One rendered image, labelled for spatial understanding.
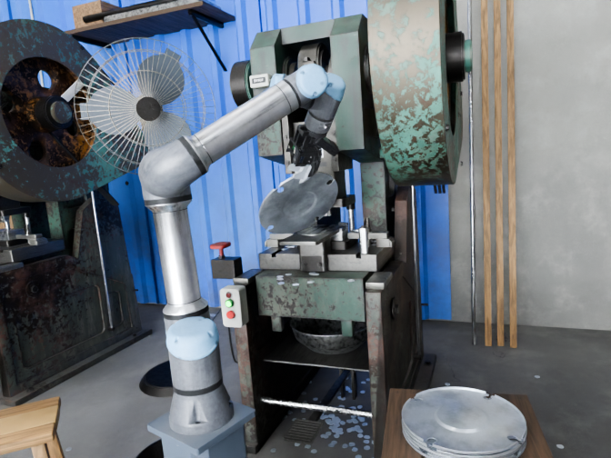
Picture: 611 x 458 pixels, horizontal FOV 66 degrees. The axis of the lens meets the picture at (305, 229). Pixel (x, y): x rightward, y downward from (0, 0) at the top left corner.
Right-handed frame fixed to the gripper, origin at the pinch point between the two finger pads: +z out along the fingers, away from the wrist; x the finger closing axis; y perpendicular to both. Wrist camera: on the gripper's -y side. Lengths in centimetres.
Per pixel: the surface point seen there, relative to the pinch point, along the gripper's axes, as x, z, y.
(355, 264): 21.4, 22.7, -18.2
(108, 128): -82, 41, 41
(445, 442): 83, 5, 2
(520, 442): 90, 0, -12
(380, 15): -5, -51, -9
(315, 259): 13.1, 26.9, -7.4
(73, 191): -93, 86, 55
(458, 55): -5, -41, -45
